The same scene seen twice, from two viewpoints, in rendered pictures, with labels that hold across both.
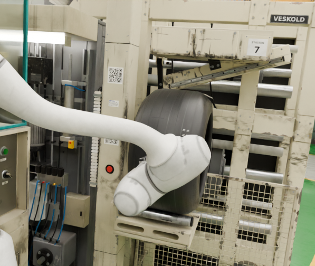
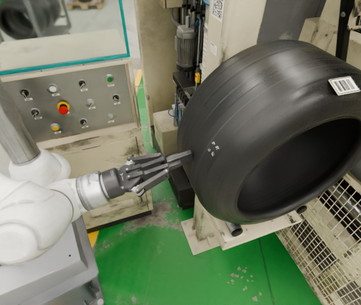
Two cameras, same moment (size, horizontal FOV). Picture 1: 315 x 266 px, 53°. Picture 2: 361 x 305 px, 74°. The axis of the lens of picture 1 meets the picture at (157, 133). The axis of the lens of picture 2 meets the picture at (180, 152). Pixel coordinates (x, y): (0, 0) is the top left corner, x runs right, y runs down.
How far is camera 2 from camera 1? 1.03 m
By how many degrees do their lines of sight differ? 60
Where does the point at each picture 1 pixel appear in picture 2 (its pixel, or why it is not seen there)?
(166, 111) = (217, 98)
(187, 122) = (224, 133)
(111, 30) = not seen: outside the picture
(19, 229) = (130, 140)
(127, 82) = (227, 21)
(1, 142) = (106, 71)
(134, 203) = not seen: hidden behind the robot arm
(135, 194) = not seen: hidden behind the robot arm
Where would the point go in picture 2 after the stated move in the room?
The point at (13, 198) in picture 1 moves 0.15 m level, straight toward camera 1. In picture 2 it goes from (130, 115) to (110, 131)
